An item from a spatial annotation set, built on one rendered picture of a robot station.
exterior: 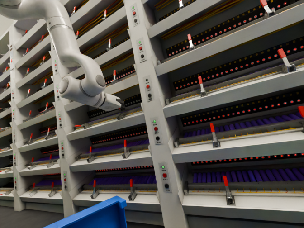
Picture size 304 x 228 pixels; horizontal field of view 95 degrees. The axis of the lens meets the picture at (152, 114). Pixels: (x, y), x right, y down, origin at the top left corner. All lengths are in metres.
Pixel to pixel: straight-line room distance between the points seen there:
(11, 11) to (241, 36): 0.88
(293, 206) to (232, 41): 0.57
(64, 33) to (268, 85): 0.76
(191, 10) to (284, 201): 0.78
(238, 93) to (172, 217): 0.55
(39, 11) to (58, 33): 0.12
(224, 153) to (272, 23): 0.47
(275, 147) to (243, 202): 0.22
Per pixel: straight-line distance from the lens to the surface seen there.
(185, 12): 0.76
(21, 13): 0.86
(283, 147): 0.61
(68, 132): 1.09
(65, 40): 0.69
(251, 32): 0.67
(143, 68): 0.71
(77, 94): 0.59
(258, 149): 0.59
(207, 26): 0.93
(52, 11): 0.77
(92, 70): 0.57
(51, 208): 1.43
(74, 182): 1.12
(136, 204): 0.78
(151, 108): 0.64
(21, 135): 1.74
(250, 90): 0.60
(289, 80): 0.62
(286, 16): 0.70
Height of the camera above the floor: 0.40
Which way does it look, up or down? 9 degrees up
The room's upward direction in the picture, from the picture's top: 11 degrees counter-clockwise
